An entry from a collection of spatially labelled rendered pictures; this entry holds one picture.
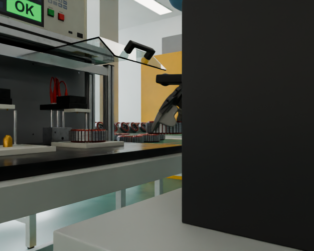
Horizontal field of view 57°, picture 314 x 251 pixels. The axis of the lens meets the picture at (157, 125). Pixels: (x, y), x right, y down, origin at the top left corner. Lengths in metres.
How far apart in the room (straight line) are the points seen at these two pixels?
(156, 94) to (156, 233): 4.45
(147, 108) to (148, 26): 3.12
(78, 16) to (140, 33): 6.44
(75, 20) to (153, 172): 0.61
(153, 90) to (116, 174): 4.15
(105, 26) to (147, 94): 1.32
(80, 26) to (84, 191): 0.68
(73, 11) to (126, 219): 0.90
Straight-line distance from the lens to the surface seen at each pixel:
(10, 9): 0.95
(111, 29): 5.21
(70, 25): 1.06
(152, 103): 4.70
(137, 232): 0.24
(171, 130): 0.78
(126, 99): 7.49
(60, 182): 0.51
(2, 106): 0.77
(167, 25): 7.11
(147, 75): 4.82
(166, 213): 0.29
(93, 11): 5.21
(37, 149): 0.70
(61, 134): 0.98
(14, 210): 0.47
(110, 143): 0.85
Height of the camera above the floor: 0.83
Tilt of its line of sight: level
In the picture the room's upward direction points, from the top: straight up
